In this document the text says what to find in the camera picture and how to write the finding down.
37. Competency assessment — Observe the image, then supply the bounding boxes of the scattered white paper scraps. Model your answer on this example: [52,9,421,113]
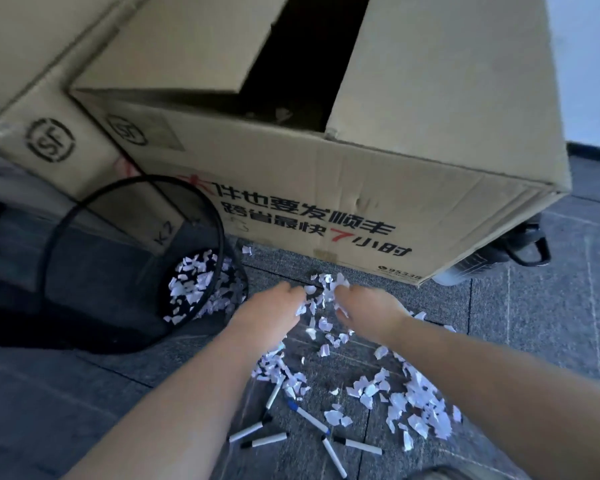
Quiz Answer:
[242,245,464,453]

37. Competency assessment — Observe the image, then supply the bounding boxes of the person's left hand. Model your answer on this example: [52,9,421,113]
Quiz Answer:
[237,282,307,337]

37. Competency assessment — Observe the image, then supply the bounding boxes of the person's right hand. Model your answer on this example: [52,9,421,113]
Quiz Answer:
[332,285,412,346]

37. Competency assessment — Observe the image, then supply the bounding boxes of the black container with handle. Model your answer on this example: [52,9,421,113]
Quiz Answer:
[431,222,551,286]

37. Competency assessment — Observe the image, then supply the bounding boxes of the white marker with black cap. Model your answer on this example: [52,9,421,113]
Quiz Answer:
[321,436,348,479]
[228,418,274,443]
[333,437,384,456]
[265,376,286,410]
[240,433,289,449]

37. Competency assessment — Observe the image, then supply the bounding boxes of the white marker with blue cap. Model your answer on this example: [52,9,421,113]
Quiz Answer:
[286,401,331,436]

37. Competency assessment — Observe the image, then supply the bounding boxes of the person's right forearm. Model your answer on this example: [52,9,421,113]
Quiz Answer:
[379,317,600,480]

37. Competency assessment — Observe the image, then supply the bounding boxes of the plain brown cardboard box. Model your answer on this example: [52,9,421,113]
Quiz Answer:
[0,0,187,255]

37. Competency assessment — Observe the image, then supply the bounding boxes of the large printed cardboard box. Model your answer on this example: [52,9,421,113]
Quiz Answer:
[69,0,572,287]

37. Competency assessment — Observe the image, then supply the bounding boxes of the black mesh wastebasket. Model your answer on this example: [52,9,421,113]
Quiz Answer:
[35,175,251,356]

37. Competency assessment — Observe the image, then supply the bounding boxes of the person's left forearm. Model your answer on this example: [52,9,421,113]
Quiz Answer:
[62,317,302,480]

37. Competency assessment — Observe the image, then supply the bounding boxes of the paper scraps inside wastebasket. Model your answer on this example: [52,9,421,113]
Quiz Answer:
[162,250,248,326]

